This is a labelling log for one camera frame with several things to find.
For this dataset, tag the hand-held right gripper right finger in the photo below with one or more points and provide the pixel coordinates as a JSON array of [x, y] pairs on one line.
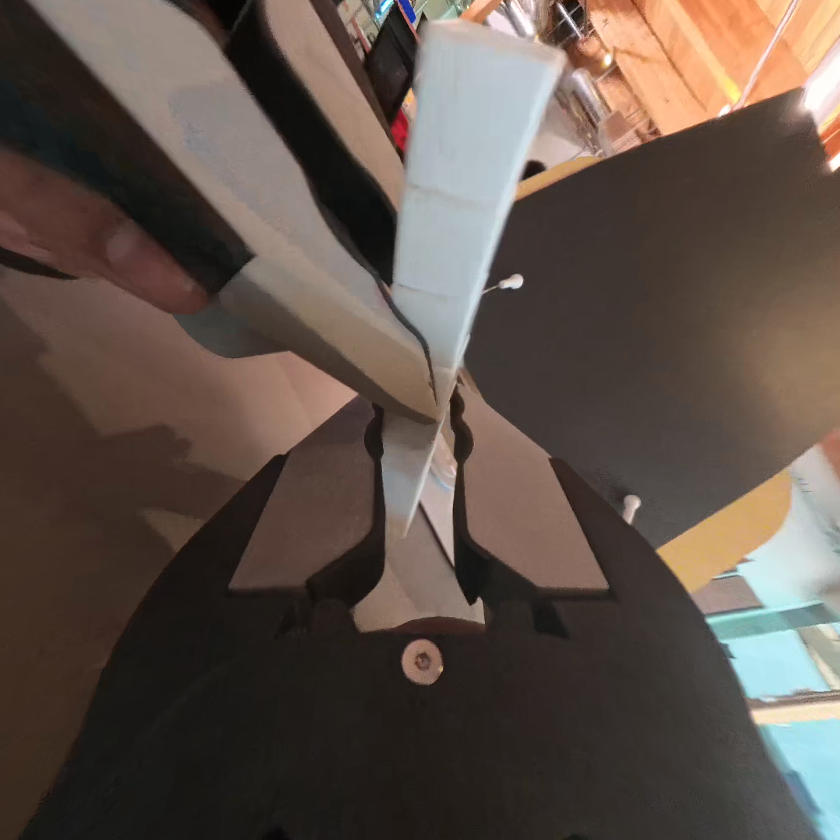
[[525, 518]]

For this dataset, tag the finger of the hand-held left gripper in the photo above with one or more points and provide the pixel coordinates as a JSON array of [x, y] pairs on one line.
[[249, 170], [328, 85]]

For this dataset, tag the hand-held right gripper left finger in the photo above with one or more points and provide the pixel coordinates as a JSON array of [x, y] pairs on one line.
[[315, 512]]

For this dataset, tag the white square bar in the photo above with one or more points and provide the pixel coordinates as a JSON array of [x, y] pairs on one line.
[[459, 164]]

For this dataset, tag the person's left hand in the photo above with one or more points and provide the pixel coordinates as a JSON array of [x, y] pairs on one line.
[[98, 249]]

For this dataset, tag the black board with wooden edge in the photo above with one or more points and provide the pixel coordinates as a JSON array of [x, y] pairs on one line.
[[656, 295]]

